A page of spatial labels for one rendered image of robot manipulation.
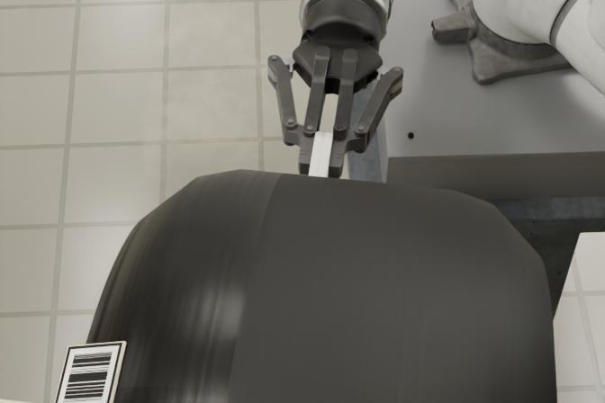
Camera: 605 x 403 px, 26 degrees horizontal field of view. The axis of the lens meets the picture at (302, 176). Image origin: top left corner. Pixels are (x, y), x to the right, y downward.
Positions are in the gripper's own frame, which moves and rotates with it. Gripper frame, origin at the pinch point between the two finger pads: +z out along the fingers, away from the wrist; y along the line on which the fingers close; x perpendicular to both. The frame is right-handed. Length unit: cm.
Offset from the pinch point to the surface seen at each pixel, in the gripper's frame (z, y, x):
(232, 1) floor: -153, -34, 103
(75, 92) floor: -122, -64, 108
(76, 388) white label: 35.7, -10.7, -16.2
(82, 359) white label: 33.9, -10.8, -16.5
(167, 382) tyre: 35.9, -5.1, -18.0
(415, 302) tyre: 28.3, 8.6, -18.4
